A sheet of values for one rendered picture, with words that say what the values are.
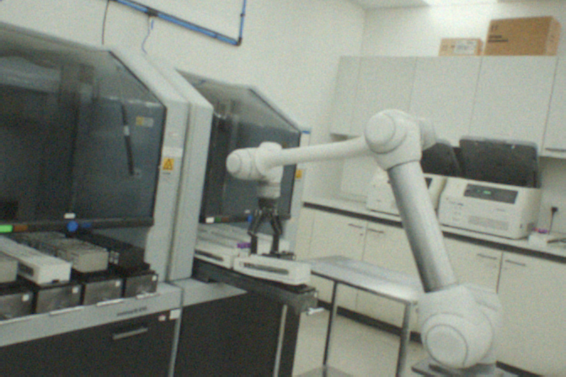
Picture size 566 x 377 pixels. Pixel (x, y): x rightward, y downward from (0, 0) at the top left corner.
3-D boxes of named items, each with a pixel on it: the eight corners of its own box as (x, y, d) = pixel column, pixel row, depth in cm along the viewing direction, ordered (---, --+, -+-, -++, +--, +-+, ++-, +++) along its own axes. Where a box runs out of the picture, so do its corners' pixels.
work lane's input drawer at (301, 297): (164, 268, 233) (168, 247, 233) (189, 265, 245) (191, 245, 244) (305, 319, 190) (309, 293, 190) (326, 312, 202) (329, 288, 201)
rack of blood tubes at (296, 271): (232, 273, 214) (233, 257, 214) (248, 269, 222) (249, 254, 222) (295, 284, 196) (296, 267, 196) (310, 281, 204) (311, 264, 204)
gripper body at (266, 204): (269, 198, 206) (267, 222, 205) (282, 198, 212) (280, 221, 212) (253, 196, 210) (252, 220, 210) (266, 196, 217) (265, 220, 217)
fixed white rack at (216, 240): (184, 246, 251) (186, 232, 251) (200, 244, 259) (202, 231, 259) (232, 261, 234) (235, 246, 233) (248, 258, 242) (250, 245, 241)
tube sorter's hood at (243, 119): (123, 202, 251) (140, 62, 247) (216, 202, 300) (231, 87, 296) (204, 224, 220) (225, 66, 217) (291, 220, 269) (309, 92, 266)
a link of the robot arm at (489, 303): (502, 356, 177) (512, 287, 176) (489, 371, 161) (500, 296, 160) (449, 339, 185) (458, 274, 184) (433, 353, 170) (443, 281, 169)
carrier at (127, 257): (140, 263, 201) (141, 247, 201) (143, 265, 200) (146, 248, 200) (112, 267, 192) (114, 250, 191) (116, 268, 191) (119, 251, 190)
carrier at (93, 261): (103, 268, 189) (105, 251, 189) (107, 269, 188) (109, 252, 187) (72, 272, 179) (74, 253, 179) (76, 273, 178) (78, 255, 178)
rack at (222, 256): (176, 253, 233) (178, 239, 232) (193, 252, 241) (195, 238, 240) (227, 271, 215) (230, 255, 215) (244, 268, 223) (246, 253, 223)
